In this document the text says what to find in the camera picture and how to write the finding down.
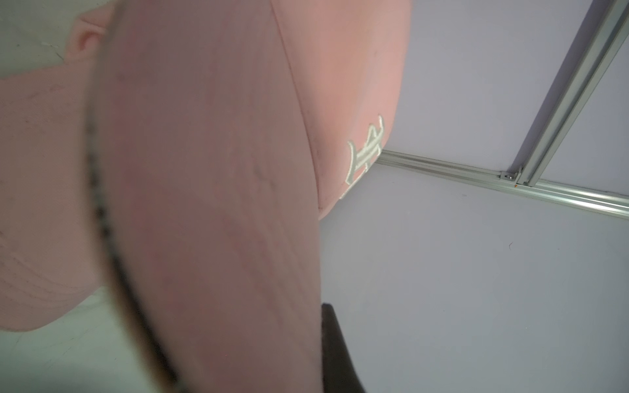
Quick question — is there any aluminium frame post right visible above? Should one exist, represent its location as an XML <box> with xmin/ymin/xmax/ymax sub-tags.
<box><xmin>509</xmin><ymin>1</ymin><xmax>628</xmax><ymax>188</ymax></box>

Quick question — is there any aluminium back crossbar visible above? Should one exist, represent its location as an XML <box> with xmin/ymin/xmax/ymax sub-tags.
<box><xmin>378</xmin><ymin>151</ymin><xmax>628</xmax><ymax>219</ymax></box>

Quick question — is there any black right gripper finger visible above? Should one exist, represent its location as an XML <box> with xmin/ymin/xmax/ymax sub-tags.
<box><xmin>321</xmin><ymin>303</ymin><xmax>366</xmax><ymax>393</ymax></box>

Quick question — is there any pink cap white R logo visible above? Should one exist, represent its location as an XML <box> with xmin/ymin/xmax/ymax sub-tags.
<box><xmin>85</xmin><ymin>1</ymin><xmax>413</xmax><ymax>392</ymax></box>

